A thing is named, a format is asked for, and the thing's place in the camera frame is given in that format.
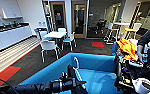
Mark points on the black cart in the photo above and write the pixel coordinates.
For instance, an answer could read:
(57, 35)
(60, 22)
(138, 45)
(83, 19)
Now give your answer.
(124, 76)

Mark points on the white kitchen cabinets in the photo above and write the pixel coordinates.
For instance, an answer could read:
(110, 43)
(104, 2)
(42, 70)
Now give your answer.
(9, 8)
(7, 38)

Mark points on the white lower kitchen cabinets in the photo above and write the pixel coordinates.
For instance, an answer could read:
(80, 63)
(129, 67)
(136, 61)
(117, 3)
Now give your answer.
(7, 38)

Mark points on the white round container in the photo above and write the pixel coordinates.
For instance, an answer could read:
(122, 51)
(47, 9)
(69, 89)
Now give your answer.
(142, 86)

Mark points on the white square table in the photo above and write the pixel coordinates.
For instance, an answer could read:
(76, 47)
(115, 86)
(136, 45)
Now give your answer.
(54, 34)

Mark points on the blue sofa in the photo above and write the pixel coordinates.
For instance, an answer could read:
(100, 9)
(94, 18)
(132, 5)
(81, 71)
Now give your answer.
(57, 71)

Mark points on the bar stool yellow seat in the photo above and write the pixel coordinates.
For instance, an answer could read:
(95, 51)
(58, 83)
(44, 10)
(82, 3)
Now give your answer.
(132, 30)

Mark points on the white bar stool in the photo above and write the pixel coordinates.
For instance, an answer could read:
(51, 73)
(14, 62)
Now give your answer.
(110, 31)

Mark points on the wooden framed glass door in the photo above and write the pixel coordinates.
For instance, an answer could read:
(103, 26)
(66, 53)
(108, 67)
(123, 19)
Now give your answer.
(79, 18)
(58, 16)

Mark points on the white high table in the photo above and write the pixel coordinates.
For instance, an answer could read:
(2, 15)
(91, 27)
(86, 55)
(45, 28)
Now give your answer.
(121, 24)

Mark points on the orange cloth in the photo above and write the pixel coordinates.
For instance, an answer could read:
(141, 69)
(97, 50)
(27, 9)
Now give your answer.
(127, 48)

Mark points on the white upper kitchen cabinets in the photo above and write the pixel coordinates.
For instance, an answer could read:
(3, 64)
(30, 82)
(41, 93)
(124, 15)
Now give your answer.
(9, 8)

